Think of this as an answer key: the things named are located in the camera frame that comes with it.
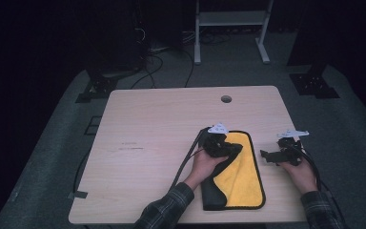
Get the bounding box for black stand base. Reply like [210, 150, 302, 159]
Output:
[74, 70, 122, 104]
[289, 65, 341, 100]

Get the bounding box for white metal stand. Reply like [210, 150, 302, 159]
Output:
[193, 0, 275, 66]

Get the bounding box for grey and yellow cloth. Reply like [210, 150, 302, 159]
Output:
[200, 130, 267, 212]

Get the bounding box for dark floor outlet plate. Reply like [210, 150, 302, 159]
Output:
[83, 115, 103, 136]

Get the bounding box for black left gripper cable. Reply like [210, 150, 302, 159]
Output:
[170, 126, 214, 192]

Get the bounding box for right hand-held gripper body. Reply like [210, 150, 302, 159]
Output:
[275, 129, 310, 167]

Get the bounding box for thin black floor cable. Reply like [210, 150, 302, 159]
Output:
[72, 148, 92, 195]

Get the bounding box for black floor cables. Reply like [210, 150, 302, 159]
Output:
[130, 28, 233, 91]

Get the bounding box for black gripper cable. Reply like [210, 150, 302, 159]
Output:
[170, 126, 214, 192]
[294, 139, 347, 229]

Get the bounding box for person's right hand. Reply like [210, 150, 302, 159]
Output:
[278, 156, 318, 196]

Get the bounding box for grey tape strip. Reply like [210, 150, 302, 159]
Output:
[68, 190, 89, 200]

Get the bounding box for person's left hand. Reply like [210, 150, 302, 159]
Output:
[183, 146, 231, 192]

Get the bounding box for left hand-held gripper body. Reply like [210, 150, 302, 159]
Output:
[201, 121, 236, 158]

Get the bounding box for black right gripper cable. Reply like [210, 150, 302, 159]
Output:
[294, 139, 347, 229]

